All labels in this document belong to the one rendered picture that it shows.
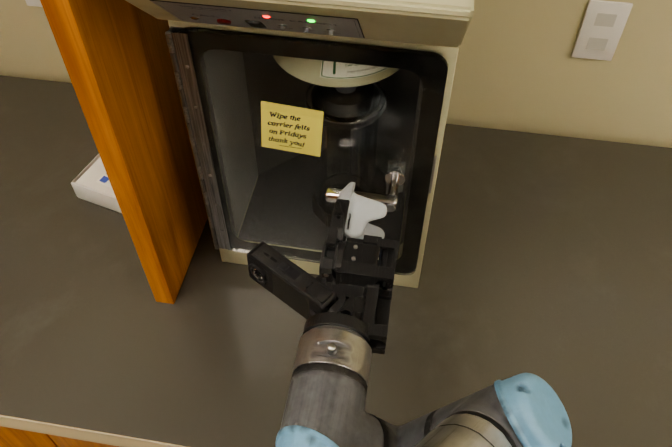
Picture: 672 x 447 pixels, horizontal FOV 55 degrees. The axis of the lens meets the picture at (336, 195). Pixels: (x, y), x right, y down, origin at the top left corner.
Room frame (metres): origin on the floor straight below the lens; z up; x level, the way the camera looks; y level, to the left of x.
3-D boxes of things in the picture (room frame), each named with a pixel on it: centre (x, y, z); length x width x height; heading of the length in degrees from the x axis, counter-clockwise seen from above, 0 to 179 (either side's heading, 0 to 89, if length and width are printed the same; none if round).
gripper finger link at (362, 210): (0.49, -0.03, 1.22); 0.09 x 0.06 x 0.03; 171
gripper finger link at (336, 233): (0.45, 0.00, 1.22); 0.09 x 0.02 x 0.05; 171
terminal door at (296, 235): (0.58, 0.03, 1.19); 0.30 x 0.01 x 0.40; 80
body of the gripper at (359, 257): (0.39, -0.02, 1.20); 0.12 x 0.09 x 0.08; 171
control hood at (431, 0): (0.53, 0.04, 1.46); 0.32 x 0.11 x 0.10; 81
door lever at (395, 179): (0.54, -0.04, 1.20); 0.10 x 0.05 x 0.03; 80
